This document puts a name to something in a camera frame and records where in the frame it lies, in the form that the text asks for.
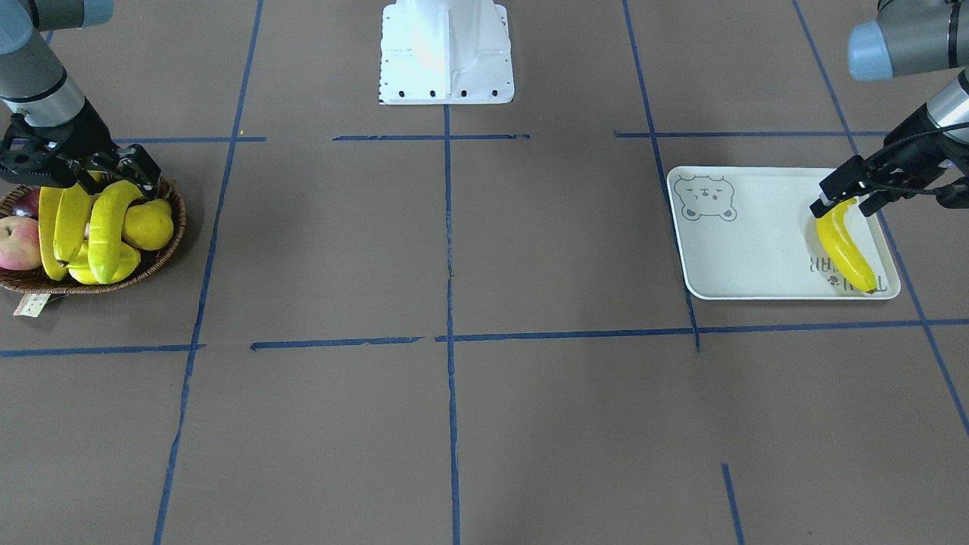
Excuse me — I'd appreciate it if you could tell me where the brown wicker basket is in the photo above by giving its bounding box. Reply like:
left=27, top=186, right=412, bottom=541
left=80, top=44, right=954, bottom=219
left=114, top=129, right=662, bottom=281
left=1, top=175, right=188, bottom=294

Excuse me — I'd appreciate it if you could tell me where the pink red apple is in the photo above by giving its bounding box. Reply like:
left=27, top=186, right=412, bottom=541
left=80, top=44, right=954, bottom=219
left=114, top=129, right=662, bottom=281
left=1, top=215, right=42, bottom=270

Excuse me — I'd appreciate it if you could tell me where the yellow starfruit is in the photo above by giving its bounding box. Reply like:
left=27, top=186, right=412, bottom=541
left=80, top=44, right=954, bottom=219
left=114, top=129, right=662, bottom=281
left=68, top=241, right=141, bottom=285

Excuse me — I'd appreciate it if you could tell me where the white bear tray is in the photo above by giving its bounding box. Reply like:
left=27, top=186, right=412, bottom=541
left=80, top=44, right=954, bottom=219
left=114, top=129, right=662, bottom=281
left=667, top=166, right=901, bottom=301

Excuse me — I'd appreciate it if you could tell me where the dark red apple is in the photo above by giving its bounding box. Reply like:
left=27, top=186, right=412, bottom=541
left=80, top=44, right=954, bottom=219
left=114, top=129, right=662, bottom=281
left=11, top=189, right=39, bottom=220

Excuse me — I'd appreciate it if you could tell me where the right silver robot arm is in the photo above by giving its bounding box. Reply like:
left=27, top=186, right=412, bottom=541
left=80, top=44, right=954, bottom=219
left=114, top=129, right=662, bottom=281
left=1, top=1, right=160, bottom=200

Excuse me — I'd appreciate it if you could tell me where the yellow pear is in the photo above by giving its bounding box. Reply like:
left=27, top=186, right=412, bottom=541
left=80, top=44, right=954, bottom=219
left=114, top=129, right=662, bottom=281
left=122, top=199, right=174, bottom=251

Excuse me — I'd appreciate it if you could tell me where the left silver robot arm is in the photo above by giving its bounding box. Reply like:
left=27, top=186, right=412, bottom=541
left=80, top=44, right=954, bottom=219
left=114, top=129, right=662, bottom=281
left=810, top=1, right=968, bottom=218

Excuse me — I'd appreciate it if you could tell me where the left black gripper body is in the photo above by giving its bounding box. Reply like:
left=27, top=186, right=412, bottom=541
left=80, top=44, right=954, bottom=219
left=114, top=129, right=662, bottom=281
left=860, top=102, right=968, bottom=208

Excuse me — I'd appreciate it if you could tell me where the paper price tag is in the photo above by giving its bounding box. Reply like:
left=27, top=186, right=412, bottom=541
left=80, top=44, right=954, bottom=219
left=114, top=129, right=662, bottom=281
left=13, top=293, right=51, bottom=318

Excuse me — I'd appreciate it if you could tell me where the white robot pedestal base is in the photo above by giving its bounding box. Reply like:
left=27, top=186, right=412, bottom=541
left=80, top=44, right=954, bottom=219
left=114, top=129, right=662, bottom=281
left=379, top=1, right=515, bottom=104

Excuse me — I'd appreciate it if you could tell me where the yellow banana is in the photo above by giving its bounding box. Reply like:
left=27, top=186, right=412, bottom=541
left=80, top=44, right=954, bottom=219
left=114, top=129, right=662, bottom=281
left=38, top=187, right=68, bottom=282
left=53, top=183, right=95, bottom=263
left=88, top=180, right=143, bottom=284
left=815, top=199, right=878, bottom=294

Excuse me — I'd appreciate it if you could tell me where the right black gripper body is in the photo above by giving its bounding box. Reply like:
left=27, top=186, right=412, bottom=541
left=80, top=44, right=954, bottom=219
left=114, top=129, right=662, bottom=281
left=1, top=99, right=126, bottom=188

